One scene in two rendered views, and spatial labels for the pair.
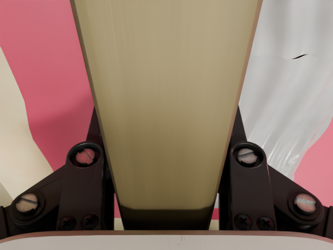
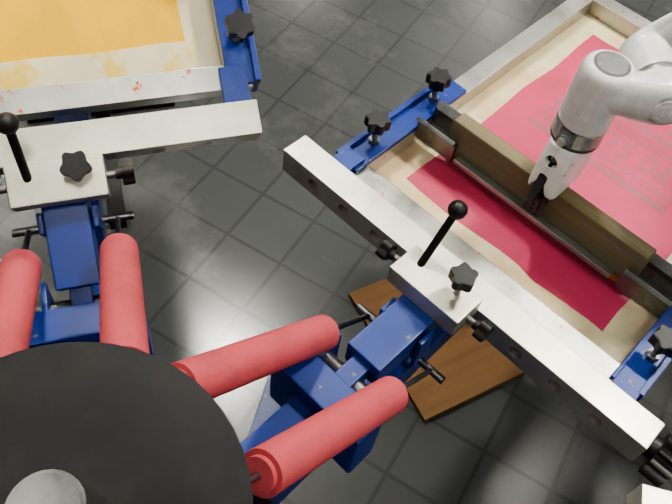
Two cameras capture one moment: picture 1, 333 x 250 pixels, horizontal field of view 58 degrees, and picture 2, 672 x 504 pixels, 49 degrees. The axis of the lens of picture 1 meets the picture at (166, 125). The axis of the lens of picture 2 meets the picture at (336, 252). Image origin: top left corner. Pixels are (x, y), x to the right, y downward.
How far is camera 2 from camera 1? 1.22 m
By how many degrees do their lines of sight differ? 72
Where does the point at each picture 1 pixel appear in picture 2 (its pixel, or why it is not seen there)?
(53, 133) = (537, 273)
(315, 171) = (627, 223)
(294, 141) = not seen: hidden behind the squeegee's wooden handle
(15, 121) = (522, 276)
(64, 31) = (507, 234)
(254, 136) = not seen: hidden behind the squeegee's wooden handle
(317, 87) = not seen: hidden behind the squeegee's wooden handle
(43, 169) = (552, 299)
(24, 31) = (500, 241)
